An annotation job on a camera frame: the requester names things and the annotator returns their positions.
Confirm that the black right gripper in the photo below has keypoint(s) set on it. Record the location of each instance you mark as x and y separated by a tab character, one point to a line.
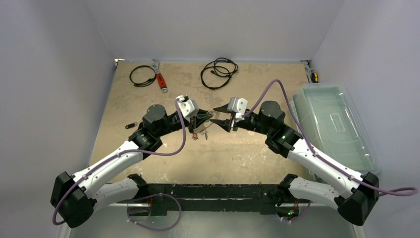
234	120

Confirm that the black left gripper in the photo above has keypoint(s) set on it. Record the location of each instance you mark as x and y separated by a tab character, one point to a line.
197	120

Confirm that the metal key organizer ring plate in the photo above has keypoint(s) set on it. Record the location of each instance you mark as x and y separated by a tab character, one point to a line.
204	132

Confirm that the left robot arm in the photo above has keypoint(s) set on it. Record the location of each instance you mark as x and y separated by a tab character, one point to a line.
76	197

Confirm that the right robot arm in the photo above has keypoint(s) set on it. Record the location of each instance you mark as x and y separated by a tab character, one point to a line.
349	192

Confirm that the yellow black clamp tool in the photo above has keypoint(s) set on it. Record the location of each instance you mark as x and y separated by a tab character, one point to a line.
310	72

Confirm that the clear plastic storage bin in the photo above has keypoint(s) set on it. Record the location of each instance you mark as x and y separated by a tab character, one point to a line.
329	119

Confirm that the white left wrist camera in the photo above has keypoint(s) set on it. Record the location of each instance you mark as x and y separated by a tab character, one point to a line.
187	106

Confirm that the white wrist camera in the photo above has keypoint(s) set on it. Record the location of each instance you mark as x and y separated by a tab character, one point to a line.
187	106
237	108

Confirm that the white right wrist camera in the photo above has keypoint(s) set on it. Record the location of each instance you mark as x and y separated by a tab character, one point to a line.
237	108

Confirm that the red handled adjustable wrench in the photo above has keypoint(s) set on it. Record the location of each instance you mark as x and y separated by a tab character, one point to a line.
159	76

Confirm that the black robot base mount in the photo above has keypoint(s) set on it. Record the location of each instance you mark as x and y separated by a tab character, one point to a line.
266	199

